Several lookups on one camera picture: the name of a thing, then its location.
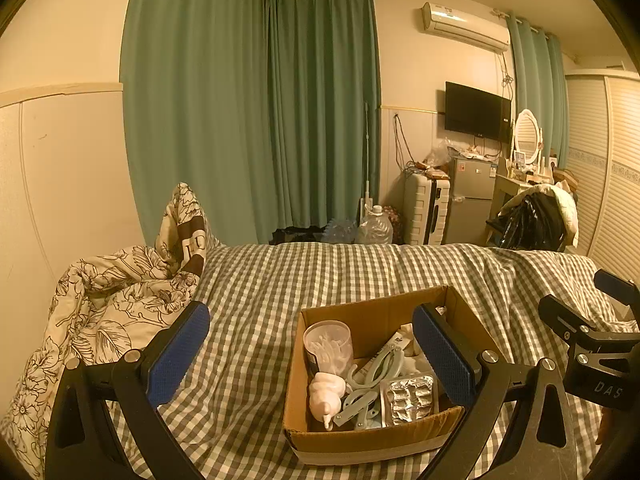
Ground cream padded coat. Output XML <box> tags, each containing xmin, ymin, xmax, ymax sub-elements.
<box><xmin>522</xmin><ymin>182</ymin><xmax>581</xmax><ymax>249</ymax></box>

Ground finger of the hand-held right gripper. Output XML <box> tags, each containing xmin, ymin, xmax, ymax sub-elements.
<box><xmin>594</xmin><ymin>269</ymin><xmax>640</xmax><ymax>322</ymax></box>
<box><xmin>538</xmin><ymin>294</ymin><xmax>640</xmax><ymax>361</ymax></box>

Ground floral quilt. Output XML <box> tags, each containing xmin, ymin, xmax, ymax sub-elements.
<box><xmin>0</xmin><ymin>245</ymin><xmax>211</xmax><ymax>480</ymax></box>

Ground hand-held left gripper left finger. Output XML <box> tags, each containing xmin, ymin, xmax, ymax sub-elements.
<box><xmin>44</xmin><ymin>301</ymin><xmax>211</xmax><ymax>480</ymax></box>

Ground white oval mirror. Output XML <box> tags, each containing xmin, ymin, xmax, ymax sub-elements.
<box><xmin>511</xmin><ymin>108</ymin><xmax>544</xmax><ymax>163</ymax></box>

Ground narrow green curtain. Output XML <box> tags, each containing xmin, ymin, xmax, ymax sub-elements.
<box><xmin>506</xmin><ymin>10</ymin><xmax>571</xmax><ymax>171</ymax></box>

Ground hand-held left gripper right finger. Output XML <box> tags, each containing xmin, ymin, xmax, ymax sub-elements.
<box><xmin>412</xmin><ymin>302</ymin><xmax>574</xmax><ymax>480</ymax></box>

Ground cardboard box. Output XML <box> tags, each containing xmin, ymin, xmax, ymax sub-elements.
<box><xmin>282</xmin><ymin>285</ymin><xmax>507</xmax><ymax>466</ymax></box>

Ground dark green curtain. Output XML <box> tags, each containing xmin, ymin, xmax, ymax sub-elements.
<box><xmin>264</xmin><ymin>0</ymin><xmax>382</xmax><ymax>235</ymax></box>

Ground crushed clear plastic bottles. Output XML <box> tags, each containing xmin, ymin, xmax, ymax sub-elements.
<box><xmin>322</xmin><ymin>219</ymin><xmax>362</xmax><ymax>245</ymax></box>

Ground floral pillow with brown band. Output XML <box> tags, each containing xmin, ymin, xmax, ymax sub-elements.
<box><xmin>155</xmin><ymin>182</ymin><xmax>227</xmax><ymax>281</ymax></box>

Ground large clear water jug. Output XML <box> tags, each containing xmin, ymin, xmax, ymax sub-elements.
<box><xmin>356</xmin><ymin>205</ymin><xmax>394</xmax><ymax>246</ymax></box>

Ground black wall television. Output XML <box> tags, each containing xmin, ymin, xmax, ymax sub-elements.
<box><xmin>444</xmin><ymin>81</ymin><xmax>513</xmax><ymax>142</ymax></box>

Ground wide green curtain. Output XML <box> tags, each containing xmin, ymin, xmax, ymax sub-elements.
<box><xmin>120</xmin><ymin>0</ymin><xmax>274</xmax><ymax>247</ymax></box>

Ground clear cup of cotton swabs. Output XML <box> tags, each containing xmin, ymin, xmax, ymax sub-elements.
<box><xmin>303</xmin><ymin>321</ymin><xmax>353</xmax><ymax>377</ymax></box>

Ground white mop pole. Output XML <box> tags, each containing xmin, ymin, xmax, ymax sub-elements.
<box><xmin>359</xmin><ymin>101</ymin><xmax>374</xmax><ymax>226</ymax></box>

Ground white figure-shaped bottle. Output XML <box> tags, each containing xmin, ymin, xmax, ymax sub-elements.
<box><xmin>307</xmin><ymin>372</ymin><xmax>347</xmax><ymax>431</ymax></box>

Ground white suitcase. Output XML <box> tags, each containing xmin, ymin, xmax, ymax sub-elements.
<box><xmin>402</xmin><ymin>172</ymin><xmax>451</xmax><ymax>247</ymax></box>

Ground black bag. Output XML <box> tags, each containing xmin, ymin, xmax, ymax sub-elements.
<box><xmin>270</xmin><ymin>226</ymin><xmax>326</xmax><ymax>246</ymax></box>

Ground hanging wall cables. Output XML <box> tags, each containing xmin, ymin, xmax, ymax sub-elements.
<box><xmin>392</xmin><ymin>112</ymin><xmax>417</xmax><ymax>172</ymax></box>

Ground clear plastic bag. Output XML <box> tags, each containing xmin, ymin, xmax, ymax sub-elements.
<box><xmin>425</xmin><ymin>139</ymin><xmax>454</xmax><ymax>166</ymax></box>

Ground silver blister pack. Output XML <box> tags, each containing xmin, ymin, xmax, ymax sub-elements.
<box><xmin>380</xmin><ymin>374</ymin><xmax>440</xmax><ymax>427</ymax></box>

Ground white louvred wardrobe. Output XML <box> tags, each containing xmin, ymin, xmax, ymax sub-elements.
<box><xmin>565</xmin><ymin>72</ymin><xmax>640</xmax><ymax>286</ymax></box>

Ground white air conditioner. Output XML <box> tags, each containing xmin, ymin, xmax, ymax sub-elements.
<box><xmin>421</xmin><ymin>1</ymin><xmax>511</xmax><ymax>54</ymax></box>

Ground small silver fridge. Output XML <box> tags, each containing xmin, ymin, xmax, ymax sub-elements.
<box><xmin>445</xmin><ymin>156</ymin><xmax>499</xmax><ymax>246</ymax></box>

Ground person's right hand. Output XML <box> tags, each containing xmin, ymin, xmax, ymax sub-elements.
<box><xmin>596</xmin><ymin>405</ymin><xmax>617</xmax><ymax>447</ymax></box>

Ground black jacket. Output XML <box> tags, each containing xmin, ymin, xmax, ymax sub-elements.
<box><xmin>486</xmin><ymin>192</ymin><xmax>569</xmax><ymax>251</ymax></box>

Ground cream dressing table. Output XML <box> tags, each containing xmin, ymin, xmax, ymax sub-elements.
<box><xmin>492</xmin><ymin>160</ymin><xmax>562</xmax><ymax>211</ymax></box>

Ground small white printed box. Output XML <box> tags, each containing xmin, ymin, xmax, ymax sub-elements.
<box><xmin>390</xmin><ymin>325</ymin><xmax>427</xmax><ymax>361</ymax></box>

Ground grey checked bed sheet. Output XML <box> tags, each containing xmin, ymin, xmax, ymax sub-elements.
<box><xmin>95</xmin><ymin>241</ymin><xmax>640</xmax><ymax>480</ymax></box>

